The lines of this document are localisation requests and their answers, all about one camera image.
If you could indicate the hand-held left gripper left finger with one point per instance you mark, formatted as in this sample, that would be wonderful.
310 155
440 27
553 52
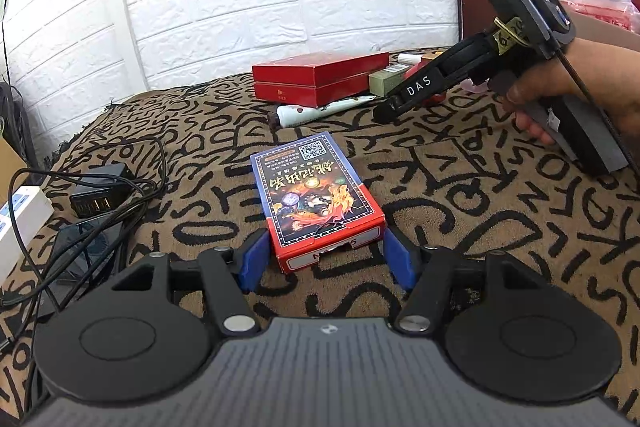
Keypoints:
255 257

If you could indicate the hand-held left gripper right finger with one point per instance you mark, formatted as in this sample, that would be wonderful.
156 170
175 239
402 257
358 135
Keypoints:
400 257

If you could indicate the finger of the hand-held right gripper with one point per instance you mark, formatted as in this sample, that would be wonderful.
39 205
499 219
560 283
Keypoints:
387 111

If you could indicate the white cream tube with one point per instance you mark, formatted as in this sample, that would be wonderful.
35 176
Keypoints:
310 113

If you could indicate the playing card box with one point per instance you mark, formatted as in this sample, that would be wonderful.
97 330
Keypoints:
310 197

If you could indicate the person's right hand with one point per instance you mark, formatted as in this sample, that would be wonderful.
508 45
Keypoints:
600 72

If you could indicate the olive green small box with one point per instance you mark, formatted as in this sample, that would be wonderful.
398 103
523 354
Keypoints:
382 82

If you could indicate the large red gift box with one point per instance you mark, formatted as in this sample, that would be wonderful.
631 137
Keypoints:
320 82

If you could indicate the pink plastic packets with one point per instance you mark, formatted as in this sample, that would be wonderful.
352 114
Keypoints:
600 2

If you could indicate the brown patterned blanket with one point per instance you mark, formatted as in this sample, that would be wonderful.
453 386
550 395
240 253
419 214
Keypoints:
500 217

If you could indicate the black multi-port charger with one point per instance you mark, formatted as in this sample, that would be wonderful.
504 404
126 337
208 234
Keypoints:
100 197

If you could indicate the black phone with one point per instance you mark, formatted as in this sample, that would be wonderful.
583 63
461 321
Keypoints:
75 239

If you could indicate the white power strip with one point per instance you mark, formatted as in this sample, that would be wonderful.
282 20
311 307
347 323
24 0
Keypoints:
25 227

